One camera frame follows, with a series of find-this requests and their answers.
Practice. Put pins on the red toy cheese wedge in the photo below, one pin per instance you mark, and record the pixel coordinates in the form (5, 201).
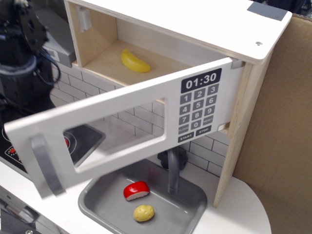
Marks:
(136, 190)

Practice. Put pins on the brown cardboard panel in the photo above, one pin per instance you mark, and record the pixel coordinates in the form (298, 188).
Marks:
(276, 156)

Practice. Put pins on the yellow toy banana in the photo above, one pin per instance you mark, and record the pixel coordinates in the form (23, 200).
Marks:
(134, 63)

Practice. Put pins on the yellow toy potato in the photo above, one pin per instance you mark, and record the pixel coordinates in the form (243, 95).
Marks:
(143, 213)

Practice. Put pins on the white toy microwave door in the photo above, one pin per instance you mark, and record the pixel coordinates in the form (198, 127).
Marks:
(138, 121)

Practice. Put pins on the wooden toy microwave cabinet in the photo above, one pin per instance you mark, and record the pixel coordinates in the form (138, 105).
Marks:
(182, 33)

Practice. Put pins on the grey tape patch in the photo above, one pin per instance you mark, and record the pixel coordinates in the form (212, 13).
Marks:
(267, 11)

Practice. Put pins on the black toy stovetop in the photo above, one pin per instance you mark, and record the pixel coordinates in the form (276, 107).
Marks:
(81, 141)

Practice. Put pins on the grey range hood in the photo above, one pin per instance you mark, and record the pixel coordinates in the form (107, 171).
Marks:
(60, 45)

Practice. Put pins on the grey toy sink basin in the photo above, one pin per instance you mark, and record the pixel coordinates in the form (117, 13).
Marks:
(103, 201)

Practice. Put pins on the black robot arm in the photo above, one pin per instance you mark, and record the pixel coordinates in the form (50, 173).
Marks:
(26, 78)

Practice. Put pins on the dark grey toy faucet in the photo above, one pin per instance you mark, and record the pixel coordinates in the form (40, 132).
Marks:
(174, 160)

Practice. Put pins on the grey oven front handle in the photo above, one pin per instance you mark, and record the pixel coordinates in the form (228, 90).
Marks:
(18, 217)

